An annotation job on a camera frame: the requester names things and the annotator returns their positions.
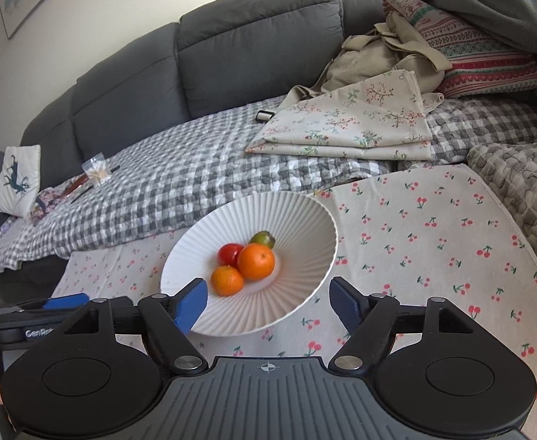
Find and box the white deer print cushion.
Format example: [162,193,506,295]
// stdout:
[0,145,41,217]

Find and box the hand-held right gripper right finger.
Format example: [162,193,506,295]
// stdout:
[329,276,478,373]

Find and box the thin dark stick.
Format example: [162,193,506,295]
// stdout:
[67,165,121,203]

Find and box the red tomato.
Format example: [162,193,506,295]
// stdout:
[218,244,245,267]

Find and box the striped patterned pillow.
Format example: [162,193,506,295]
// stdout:
[382,0,537,98]

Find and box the grey sofa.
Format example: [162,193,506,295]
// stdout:
[0,0,537,280]

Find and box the small orange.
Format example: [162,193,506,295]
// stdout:
[211,266,245,297]

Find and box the cherry print cloth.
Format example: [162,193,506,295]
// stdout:
[51,165,537,440]

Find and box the beige garment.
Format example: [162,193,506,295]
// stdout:
[287,11,453,106]

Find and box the green fruit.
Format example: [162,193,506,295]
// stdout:
[249,231,276,250]

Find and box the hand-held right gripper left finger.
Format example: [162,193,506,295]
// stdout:
[62,279,209,375]

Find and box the large orange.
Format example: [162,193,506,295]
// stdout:
[237,244,276,282]

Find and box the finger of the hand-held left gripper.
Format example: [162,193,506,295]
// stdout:
[18,292,90,312]

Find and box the clear bag of cotton swabs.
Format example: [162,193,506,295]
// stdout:
[81,158,112,186]

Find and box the grey checked blanket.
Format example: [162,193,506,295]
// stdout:
[0,96,537,273]

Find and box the purple floral cloth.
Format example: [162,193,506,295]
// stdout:
[30,187,72,226]

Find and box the grey pebble pattern blanket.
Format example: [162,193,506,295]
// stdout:
[467,140,537,280]

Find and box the grey-green blanket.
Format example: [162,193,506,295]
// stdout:
[408,0,537,56]

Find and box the folded floral cloth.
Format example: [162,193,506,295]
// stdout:
[245,70,434,162]

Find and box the white ribbed bowl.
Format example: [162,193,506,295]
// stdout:
[160,191,339,337]

